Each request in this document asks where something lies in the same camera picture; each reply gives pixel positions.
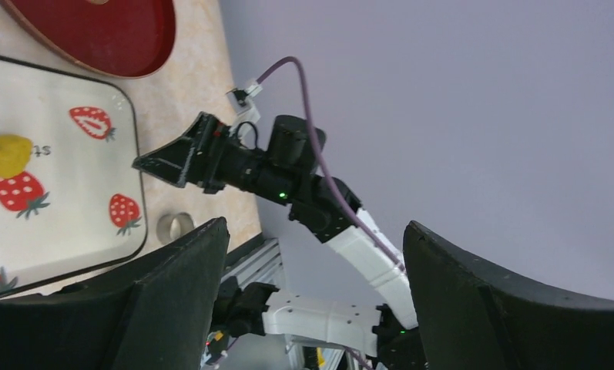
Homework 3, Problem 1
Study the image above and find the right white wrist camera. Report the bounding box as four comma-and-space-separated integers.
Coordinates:
226, 79, 263, 139

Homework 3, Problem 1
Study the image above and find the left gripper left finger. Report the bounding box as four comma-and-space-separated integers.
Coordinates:
0, 217, 230, 369

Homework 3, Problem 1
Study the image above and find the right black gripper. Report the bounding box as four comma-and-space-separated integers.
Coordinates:
132, 112, 264, 194

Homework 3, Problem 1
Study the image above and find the red round tray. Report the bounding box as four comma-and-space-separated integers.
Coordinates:
0, 0, 176, 79

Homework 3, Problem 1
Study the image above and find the metal ring cutter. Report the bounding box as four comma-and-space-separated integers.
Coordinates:
156, 212, 196, 245

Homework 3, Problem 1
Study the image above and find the yellow dough ball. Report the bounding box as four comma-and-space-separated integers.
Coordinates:
0, 134, 33, 179

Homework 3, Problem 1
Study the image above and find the strawberry pattern white tray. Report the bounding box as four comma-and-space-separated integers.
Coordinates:
0, 55, 148, 297

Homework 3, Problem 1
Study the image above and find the aluminium frame bar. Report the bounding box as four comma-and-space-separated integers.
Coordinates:
216, 239, 294, 310

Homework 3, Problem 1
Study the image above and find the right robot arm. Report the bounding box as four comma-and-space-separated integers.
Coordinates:
133, 113, 428, 369

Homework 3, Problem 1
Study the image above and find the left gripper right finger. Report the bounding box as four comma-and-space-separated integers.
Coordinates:
403, 221, 614, 369

